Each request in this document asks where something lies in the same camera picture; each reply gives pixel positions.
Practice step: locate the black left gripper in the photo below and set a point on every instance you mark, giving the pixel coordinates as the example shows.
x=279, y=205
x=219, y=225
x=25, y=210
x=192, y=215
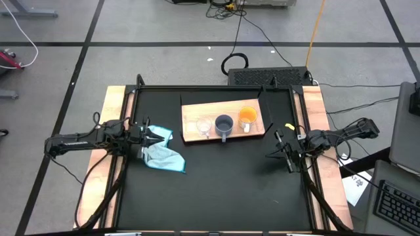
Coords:
x=145, y=137

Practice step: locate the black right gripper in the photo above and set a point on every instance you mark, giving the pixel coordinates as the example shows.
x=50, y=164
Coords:
x=290, y=152

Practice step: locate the clear glass mug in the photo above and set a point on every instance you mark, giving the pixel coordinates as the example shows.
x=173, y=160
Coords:
x=204, y=125

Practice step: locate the grey mug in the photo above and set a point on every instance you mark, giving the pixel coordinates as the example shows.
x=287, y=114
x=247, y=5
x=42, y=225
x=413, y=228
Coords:
x=224, y=124

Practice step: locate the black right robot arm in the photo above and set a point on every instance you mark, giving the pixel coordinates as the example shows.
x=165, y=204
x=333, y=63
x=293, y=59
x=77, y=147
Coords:
x=328, y=139

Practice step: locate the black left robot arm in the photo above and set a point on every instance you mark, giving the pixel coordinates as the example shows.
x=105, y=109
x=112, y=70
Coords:
x=72, y=144

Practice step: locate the wooden shelf board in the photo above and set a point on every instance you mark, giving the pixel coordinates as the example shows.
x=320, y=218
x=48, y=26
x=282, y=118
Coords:
x=197, y=111

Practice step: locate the light blue cloth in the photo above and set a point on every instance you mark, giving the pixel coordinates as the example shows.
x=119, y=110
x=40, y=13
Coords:
x=164, y=157

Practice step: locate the yellow tag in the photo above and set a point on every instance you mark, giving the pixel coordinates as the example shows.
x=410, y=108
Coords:
x=289, y=126

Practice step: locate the black clamp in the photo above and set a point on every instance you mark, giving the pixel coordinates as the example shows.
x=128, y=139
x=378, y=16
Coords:
x=138, y=82
x=274, y=83

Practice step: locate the black perforated computer case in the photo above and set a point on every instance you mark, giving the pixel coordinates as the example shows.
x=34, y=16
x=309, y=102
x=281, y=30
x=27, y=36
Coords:
x=265, y=77

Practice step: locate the white printed paper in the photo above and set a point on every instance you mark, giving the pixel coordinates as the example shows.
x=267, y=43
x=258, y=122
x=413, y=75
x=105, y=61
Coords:
x=356, y=187

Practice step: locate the grey desk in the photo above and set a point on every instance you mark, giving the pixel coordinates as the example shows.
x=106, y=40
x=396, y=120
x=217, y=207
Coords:
x=370, y=213
x=403, y=137

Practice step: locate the black keyboard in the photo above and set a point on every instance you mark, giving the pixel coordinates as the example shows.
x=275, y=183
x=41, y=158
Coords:
x=397, y=206

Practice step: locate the red tool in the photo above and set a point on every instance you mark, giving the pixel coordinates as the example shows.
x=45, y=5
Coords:
x=8, y=59

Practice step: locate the grey table foot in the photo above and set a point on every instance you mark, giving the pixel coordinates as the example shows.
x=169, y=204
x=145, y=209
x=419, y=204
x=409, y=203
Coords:
x=33, y=14

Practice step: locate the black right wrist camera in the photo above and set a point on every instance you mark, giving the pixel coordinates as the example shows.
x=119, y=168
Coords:
x=300, y=147

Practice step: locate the black aluminium rig frame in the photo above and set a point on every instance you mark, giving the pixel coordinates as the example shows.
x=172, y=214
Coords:
x=113, y=196

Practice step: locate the silver angle bracket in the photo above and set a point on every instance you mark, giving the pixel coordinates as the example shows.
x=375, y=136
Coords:
x=123, y=234

